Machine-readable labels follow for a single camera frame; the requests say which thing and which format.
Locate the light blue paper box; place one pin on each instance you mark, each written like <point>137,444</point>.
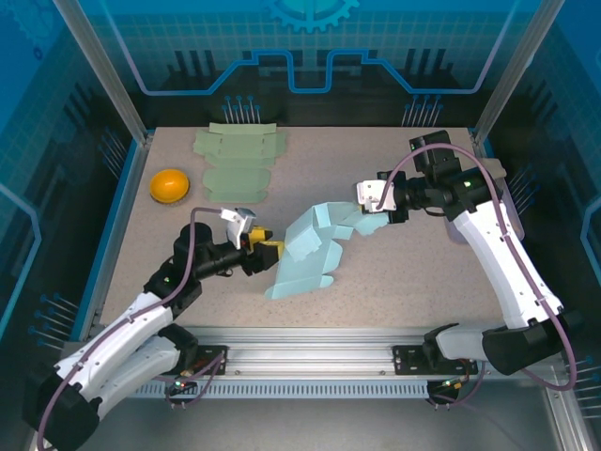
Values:
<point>305,253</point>

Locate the green cardboard sheets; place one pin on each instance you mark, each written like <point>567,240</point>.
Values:
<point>235,145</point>

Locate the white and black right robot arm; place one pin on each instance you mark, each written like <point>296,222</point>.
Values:
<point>497,253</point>

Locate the orange dome-shaped object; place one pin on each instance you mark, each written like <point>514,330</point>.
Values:
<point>169,185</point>

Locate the small LED circuit board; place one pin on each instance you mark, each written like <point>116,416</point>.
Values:
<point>451,385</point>
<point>180,385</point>

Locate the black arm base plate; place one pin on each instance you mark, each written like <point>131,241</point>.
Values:
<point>213,358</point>
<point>404,359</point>

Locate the aluminium mounting rail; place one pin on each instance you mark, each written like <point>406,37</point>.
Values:
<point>305,347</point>

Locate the aluminium frame post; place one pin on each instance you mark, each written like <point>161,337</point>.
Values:
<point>104,70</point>
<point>516,70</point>

